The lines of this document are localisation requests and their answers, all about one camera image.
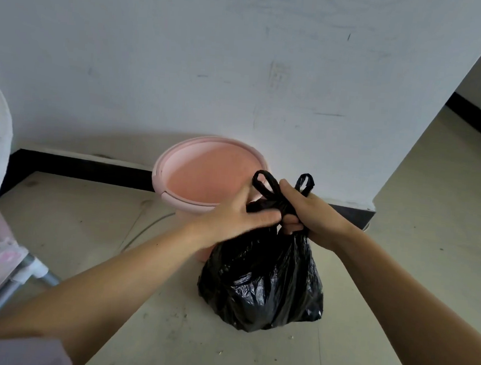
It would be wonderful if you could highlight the person's right forearm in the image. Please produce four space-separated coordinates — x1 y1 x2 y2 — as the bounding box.
323 224 481 365

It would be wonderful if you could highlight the person's left hand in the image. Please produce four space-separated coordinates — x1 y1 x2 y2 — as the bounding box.
193 179 285 257

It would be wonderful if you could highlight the grey metal tube frame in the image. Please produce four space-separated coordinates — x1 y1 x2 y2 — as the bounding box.
0 251 63 348

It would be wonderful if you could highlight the black baseboard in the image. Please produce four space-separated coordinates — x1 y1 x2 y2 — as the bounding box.
442 91 481 153
0 146 157 212

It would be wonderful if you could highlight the person's left forearm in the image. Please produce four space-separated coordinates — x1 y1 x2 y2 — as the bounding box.
0 206 217 365

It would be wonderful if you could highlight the black plastic garbage bag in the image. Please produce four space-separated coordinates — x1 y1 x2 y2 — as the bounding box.
194 166 334 339

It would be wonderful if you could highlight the pink plastic trash bin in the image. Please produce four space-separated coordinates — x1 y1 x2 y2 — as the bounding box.
145 131 272 268

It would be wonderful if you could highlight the person's right hand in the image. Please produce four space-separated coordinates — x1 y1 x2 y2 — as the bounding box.
274 178 360 255

